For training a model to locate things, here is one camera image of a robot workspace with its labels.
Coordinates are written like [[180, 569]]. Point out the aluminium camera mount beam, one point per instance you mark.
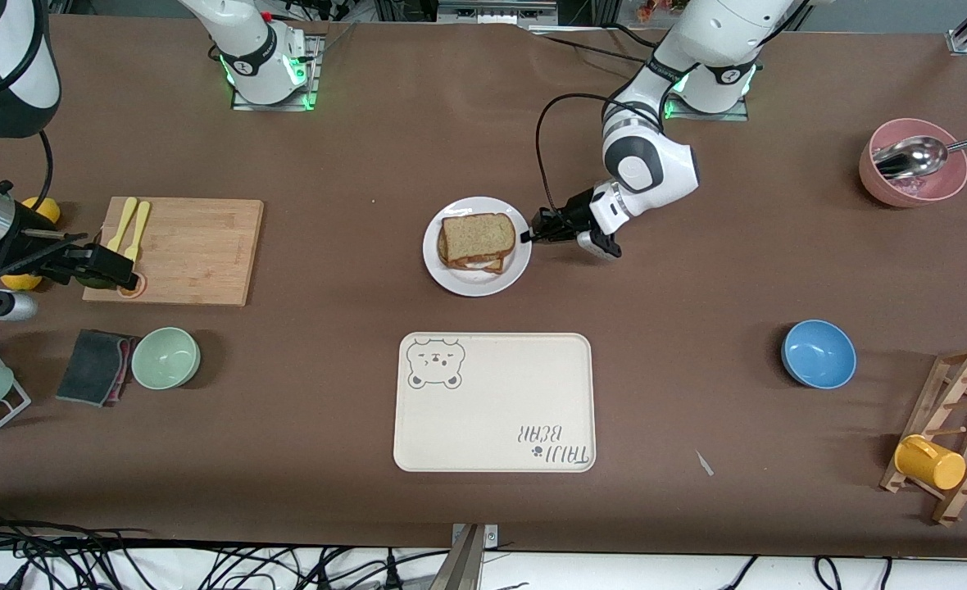
[[463, 565]]

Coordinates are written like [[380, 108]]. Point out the yellow lemon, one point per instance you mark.
[[45, 209], [20, 283]]

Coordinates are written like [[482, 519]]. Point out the grey tape scrap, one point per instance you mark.
[[704, 463]]

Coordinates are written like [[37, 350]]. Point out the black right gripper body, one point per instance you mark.
[[34, 260]]

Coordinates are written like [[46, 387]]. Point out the yellow mug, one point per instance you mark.
[[930, 463]]

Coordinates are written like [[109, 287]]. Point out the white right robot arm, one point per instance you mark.
[[8, 65]]

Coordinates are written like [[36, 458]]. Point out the yellow plastic fork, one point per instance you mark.
[[138, 225]]

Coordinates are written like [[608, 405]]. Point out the pale green bowl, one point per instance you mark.
[[165, 358]]

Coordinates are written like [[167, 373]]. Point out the orange slice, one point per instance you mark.
[[138, 288]]

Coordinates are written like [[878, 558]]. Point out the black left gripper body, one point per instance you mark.
[[575, 212]]

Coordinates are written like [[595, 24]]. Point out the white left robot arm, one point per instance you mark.
[[656, 168]]

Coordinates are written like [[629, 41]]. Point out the metal ladle spoon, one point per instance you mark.
[[910, 156]]

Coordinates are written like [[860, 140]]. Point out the white round plate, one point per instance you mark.
[[475, 285]]

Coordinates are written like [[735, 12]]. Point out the cream bear print tray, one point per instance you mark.
[[492, 410]]

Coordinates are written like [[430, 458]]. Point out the plain brown bread slice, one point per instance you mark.
[[477, 236]]

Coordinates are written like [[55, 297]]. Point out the wooden peg mug rack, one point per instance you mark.
[[955, 385]]

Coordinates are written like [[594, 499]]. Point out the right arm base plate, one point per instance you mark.
[[307, 98]]

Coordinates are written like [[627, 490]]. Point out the blue bowl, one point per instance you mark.
[[818, 354]]

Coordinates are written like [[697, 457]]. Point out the wooden cutting board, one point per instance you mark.
[[197, 254]]

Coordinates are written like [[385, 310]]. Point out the pink bowl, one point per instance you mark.
[[870, 176]]

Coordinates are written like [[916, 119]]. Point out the clear ice cubes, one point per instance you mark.
[[918, 185]]

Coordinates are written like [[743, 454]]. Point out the yellow plastic knife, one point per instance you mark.
[[121, 221]]

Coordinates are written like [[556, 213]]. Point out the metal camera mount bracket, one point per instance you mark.
[[490, 537]]

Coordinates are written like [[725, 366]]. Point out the grey folded cloth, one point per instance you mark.
[[90, 367]]

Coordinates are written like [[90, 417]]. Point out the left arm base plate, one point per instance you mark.
[[737, 113]]

